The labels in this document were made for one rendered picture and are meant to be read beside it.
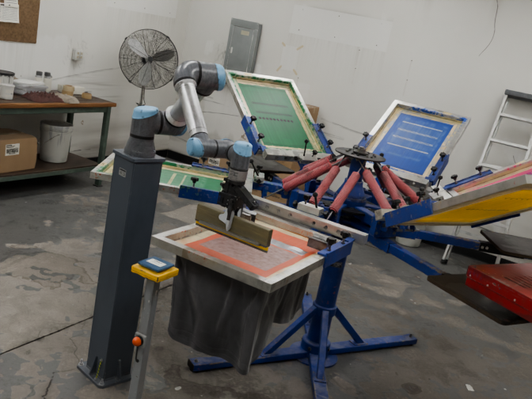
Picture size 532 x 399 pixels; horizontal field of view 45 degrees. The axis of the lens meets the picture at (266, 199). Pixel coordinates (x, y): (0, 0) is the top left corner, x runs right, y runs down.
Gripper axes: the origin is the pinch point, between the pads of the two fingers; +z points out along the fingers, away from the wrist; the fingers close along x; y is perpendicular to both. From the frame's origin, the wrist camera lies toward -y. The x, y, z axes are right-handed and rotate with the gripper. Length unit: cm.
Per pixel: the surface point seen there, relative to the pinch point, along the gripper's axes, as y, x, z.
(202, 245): 14.8, -3.6, 14.0
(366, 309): 0, -229, 110
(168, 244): 19.9, 14.3, 11.3
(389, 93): 101, -459, -36
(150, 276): 8.9, 38.0, 15.4
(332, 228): -18, -68, 7
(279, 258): -13.8, -22.1, 13.8
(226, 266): -8.7, 14.3, 10.6
